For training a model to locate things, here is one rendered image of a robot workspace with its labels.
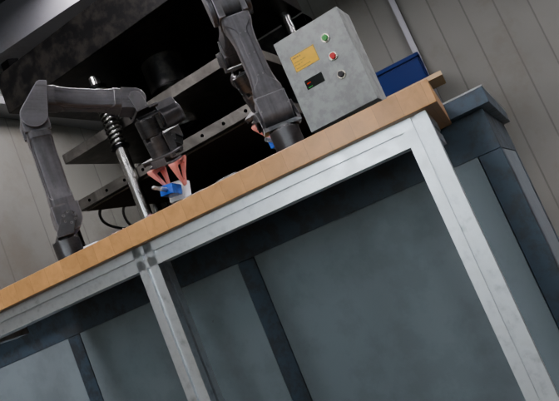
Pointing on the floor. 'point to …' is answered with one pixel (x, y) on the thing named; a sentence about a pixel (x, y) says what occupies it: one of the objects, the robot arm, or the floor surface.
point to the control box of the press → (328, 70)
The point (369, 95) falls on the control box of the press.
